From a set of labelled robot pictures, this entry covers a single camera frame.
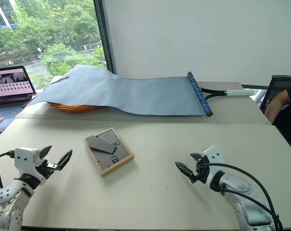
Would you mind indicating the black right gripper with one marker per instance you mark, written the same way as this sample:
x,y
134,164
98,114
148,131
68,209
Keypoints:
x,y
202,172

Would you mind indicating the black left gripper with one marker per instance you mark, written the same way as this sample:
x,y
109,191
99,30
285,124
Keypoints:
x,y
43,168

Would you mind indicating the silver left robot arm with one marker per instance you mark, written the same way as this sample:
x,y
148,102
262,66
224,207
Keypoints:
x,y
5,195

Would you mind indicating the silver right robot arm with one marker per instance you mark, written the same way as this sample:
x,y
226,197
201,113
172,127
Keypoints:
x,y
237,186

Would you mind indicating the open laptop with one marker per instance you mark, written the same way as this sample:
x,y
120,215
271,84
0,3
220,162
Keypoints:
x,y
10,83

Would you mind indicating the orange woven basket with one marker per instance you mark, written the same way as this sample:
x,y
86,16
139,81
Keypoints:
x,y
73,108

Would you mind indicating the blue patterned scroll roller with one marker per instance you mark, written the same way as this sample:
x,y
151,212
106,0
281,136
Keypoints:
x,y
199,93

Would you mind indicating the black racket with white grip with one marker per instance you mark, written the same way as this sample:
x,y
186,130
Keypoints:
x,y
239,92

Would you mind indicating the blue scroll sheet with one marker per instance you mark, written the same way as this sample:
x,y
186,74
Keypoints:
x,y
136,96

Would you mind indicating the bystander black shirt torso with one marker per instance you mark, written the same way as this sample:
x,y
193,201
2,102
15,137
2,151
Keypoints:
x,y
290,125

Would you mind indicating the black mesh office chair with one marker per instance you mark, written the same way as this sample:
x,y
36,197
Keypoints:
x,y
280,84

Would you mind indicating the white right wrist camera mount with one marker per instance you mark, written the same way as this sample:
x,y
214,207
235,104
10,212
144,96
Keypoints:
x,y
215,157

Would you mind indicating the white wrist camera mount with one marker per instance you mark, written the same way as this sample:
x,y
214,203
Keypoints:
x,y
25,160
215,157

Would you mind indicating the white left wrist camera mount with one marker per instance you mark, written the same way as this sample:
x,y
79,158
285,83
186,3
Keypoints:
x,y
25,160

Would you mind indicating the wooden picture frame face down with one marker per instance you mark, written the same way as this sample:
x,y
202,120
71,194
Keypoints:
x,y
107,154

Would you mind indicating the black window frame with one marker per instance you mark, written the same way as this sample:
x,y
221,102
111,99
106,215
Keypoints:
x,y
107,36

